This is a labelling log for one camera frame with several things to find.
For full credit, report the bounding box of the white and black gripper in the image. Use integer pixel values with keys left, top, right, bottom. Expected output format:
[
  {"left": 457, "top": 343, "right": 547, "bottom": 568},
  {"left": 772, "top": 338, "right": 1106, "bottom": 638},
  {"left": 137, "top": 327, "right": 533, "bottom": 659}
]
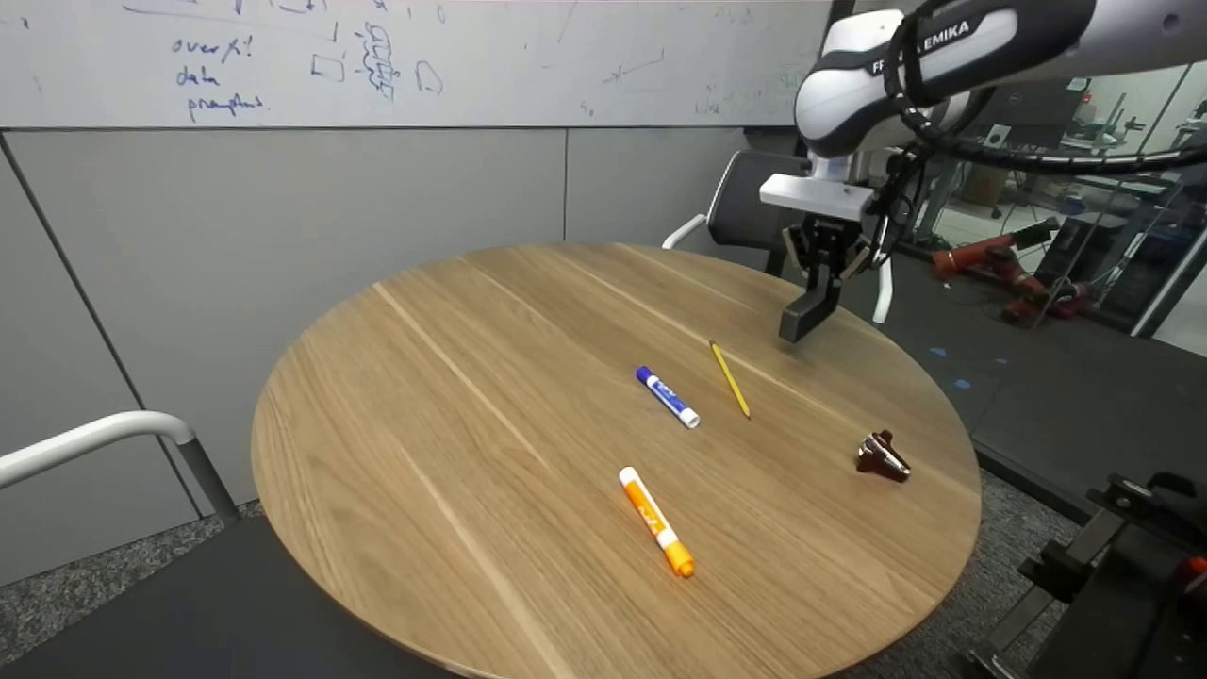
[{"left": 760, "top": 157, "right": 887, "bottom": 291}]

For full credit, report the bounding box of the dark grey whiteboard duster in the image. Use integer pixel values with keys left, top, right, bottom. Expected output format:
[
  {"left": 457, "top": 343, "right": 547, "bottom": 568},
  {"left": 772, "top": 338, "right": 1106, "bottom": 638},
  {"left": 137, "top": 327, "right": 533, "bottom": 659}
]
[{"left": 780, "top": 263, "right": 842, "bottom": 343}]

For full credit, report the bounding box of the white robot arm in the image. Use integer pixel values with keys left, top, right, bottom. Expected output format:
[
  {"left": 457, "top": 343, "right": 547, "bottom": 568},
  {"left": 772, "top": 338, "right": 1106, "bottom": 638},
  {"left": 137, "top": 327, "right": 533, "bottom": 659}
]
[{"left": 760, "top": 0, "right": 1207, "bottom": 234}]

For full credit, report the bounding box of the grey mesh office chair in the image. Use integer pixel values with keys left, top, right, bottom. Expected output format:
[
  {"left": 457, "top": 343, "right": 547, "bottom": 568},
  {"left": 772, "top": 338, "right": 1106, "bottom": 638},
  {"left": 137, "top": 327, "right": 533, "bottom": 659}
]
[{"left": 665, "top": 152, "right": 894, "bottom": 323}]

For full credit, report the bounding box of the yellow pencil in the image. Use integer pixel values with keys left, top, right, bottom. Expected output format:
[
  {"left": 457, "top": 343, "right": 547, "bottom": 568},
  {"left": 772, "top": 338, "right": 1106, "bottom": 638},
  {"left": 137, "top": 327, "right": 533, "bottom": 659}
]
[{"left": 709, "top": 338, "right": 755, "bottom": 419}]

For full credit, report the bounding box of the red floor equipment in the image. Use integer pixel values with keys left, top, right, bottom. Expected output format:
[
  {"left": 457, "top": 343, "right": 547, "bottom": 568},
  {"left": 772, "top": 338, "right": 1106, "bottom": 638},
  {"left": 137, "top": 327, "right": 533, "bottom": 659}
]
[{"left": 933, "top": 219, "right": 1088, "bottom": 323}]

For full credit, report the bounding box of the dark red binder clip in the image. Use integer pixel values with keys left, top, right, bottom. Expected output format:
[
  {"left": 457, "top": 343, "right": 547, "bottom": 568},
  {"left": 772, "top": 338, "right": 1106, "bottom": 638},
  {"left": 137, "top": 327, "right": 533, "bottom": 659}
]
[{"left": 855, "top": 429, "right": 913, "bottom": 482}]

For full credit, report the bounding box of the blue and white marker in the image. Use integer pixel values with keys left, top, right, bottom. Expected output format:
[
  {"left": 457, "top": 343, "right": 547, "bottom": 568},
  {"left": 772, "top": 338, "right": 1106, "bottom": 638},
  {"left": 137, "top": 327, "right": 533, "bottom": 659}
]
[{"left": 634, "top": 367, "right": 703, "bottom": 429}]

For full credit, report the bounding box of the orange marker pen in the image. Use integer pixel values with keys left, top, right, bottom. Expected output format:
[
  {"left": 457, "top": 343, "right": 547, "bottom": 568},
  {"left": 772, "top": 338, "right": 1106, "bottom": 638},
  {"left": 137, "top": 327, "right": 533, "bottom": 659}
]
[{"left": 620, "top": 469, "right": 693, "bottom": 577}]

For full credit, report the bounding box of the black stand base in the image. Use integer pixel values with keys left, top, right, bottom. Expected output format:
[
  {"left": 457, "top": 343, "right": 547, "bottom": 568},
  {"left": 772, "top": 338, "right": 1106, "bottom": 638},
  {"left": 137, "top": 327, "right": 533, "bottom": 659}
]
[{"left": 961, "top": 473, "right": 1207, "bottom": 679}]

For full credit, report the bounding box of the white chair armrest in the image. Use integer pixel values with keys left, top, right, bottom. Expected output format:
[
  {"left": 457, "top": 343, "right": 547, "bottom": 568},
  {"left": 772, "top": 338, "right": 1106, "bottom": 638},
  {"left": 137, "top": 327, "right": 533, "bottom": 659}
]
[{"left": 0, "top": 410, "right": 243, "bottom": 521}]

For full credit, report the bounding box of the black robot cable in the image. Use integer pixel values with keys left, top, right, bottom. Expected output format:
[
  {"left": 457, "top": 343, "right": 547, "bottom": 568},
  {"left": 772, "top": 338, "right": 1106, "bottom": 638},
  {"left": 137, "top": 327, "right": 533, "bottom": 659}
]
[{"left": 862, "top": 0, "right": 1207, "bottom": 249}]

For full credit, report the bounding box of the wall whiteboard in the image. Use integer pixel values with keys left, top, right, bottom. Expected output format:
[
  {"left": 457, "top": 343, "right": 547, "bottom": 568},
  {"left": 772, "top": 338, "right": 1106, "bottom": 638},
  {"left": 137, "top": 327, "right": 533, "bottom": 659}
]
[{"left": 0, "top": 0, "right": 829, "bottom": 127}]

